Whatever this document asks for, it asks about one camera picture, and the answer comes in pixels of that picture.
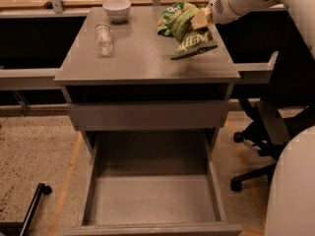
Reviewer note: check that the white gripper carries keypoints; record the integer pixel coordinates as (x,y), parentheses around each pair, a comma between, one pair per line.
(220,8)

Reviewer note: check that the green jalapeno chip bag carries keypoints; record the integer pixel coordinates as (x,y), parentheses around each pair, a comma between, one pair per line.
(195,42)

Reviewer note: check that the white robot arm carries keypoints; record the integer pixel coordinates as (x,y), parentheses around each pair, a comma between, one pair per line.
(291,204)

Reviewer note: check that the light green chip bag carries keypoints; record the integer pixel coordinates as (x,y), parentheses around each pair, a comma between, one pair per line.
(175,19)

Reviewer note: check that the grey closed upper drawer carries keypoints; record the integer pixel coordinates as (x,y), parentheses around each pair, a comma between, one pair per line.
(133,116)

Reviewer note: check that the grey drawer cabinet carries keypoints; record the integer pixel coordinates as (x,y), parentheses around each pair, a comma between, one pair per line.
(140,69)

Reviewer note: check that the open grey middle drawer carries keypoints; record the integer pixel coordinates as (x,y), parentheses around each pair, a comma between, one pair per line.
(152,184)

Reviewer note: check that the white ceramic bowl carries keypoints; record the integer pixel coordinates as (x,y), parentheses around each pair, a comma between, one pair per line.
(117,10)

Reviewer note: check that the clear plastic water bottle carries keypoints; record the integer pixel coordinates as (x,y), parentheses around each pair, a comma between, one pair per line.
(103,40)

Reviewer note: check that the black office chair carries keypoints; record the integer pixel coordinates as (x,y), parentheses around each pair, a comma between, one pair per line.
(287,106)

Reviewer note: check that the black chair leg with caster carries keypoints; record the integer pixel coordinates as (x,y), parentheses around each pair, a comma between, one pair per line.
(22,228)

